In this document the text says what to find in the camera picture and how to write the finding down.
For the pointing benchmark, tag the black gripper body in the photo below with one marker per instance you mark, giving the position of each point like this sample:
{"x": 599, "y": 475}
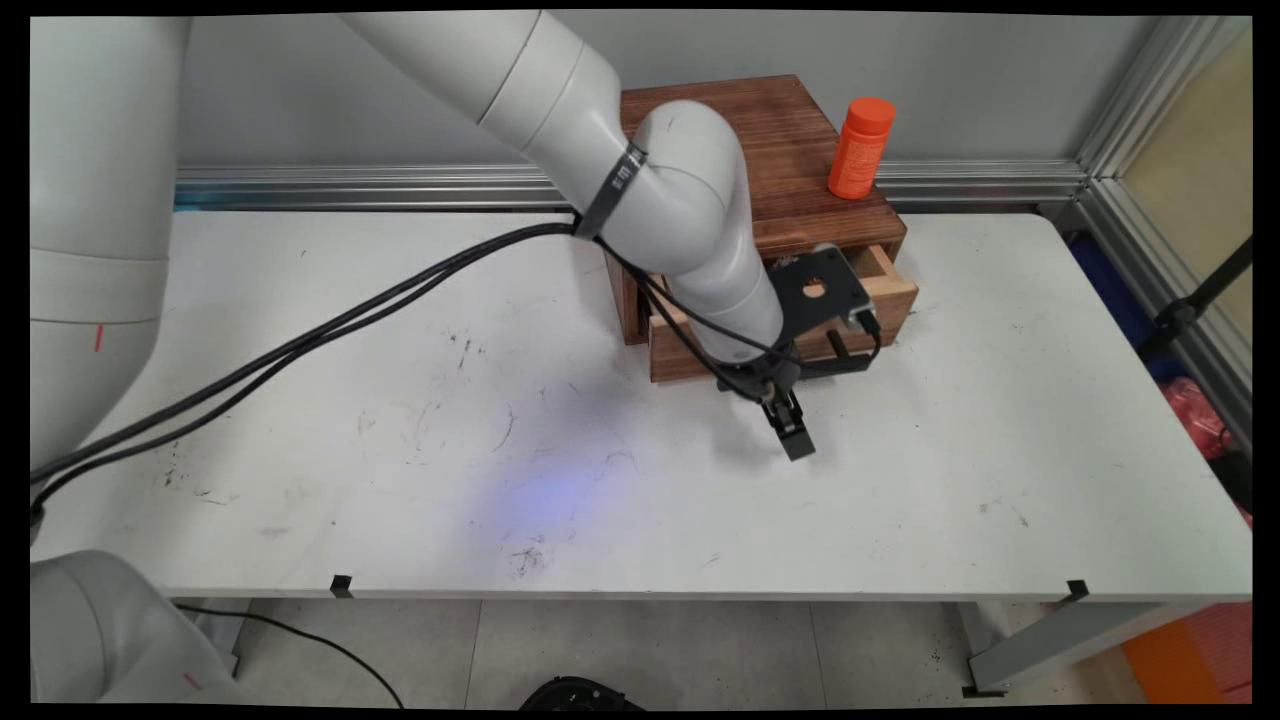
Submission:
{"x": 765, "y": 375}

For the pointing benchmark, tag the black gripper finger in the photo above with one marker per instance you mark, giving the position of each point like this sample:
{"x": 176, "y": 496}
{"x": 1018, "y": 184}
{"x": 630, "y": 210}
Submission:
{"x": 797, "y": 438}
{"x": 770, "y": 412}

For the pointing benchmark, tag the white robot base link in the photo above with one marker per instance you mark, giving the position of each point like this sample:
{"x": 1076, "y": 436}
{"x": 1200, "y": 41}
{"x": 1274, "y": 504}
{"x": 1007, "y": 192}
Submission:
{"x": 100, "y": 640}

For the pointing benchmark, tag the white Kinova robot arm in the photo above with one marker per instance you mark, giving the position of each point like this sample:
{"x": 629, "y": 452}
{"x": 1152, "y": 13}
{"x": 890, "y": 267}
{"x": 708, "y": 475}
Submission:
{"x": 560, "y": 100}

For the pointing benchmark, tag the brown wooden drawer cabinet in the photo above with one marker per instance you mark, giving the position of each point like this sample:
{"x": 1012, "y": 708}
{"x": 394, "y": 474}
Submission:
{"x": 790, "y": 150}

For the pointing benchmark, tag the orange plastic bottle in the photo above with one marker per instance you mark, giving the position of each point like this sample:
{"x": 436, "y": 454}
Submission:
{"x": 860, "y": 150}

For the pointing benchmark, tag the black tape mark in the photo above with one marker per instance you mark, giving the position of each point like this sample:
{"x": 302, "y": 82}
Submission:
{"x": 341, "y": 586}
{"x": 1076, "y": 590}

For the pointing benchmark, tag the grey table leg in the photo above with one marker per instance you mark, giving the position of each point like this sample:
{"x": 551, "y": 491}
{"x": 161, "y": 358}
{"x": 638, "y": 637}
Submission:
{"x": 1060, "y": 640}

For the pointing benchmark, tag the black round floor object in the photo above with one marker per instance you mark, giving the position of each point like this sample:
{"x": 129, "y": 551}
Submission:
{"x": 580, "y": 693}

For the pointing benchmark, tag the blue crate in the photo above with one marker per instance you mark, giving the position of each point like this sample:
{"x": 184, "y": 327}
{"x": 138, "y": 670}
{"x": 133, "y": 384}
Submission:
{"x": 1125, "y": 300}

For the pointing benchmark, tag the red plastic bag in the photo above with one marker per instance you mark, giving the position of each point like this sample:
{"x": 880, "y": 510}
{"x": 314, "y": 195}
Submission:
{"x": 1195, "y": 415}

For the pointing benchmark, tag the black stand pole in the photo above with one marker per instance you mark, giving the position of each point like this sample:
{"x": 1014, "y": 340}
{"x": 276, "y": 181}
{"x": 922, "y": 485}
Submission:
{"x": 1190, "y": 305}

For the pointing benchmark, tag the orange box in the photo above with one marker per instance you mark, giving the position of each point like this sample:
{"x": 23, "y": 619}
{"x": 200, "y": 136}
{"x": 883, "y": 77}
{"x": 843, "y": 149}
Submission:
{"x": 1190, "y": 655}

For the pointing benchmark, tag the black wrist camera mount plate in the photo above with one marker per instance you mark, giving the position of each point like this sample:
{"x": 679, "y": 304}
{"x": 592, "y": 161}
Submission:
{"x": 835, "y": 290}

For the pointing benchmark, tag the slanted aluminium frame post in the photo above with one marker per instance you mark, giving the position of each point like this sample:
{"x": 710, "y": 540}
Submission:
{"x": 1150, "y": 200}

